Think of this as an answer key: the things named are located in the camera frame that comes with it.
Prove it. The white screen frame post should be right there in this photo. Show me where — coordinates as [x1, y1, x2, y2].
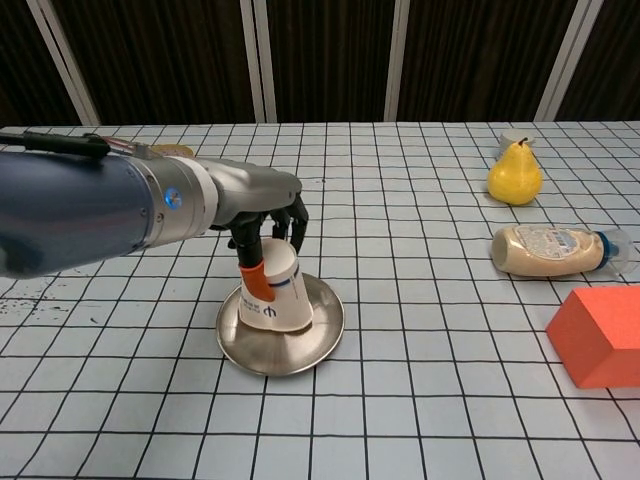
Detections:
[33, 0, 100, 126]
[238, 0, 278, 124]
[534, 0, 605, 123]
[383, 0, 412, 123]

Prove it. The white grid tablecloth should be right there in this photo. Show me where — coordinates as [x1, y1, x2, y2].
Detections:
[0, 119, 640, 480]

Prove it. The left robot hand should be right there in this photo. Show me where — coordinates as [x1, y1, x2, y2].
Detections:
[199, 157, 310, 304]

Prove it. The small grey cup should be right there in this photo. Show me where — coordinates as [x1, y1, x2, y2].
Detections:
[497, 129, 536, 162]

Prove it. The white paper cup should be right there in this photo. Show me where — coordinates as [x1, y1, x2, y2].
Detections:
[236, 237, 315, 334]

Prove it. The silver metal plate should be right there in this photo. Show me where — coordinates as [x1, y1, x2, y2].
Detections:
[216, 272, 347, 376]

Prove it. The orange foam block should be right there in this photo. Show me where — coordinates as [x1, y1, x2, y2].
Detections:
[545, 284, 640, 390]

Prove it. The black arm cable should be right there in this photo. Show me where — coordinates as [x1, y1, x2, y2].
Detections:
[0, 129, 114, 161]

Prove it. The yellow pear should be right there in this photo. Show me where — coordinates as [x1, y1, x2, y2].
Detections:
[487, 137, 544, 206]

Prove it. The yellow tape roll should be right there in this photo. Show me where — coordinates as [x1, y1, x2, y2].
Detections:
[149, 143, 195, 159]

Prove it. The mayonnaise squeeze bottle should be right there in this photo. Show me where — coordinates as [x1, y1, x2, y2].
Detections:
[490, 223, 640, 277]

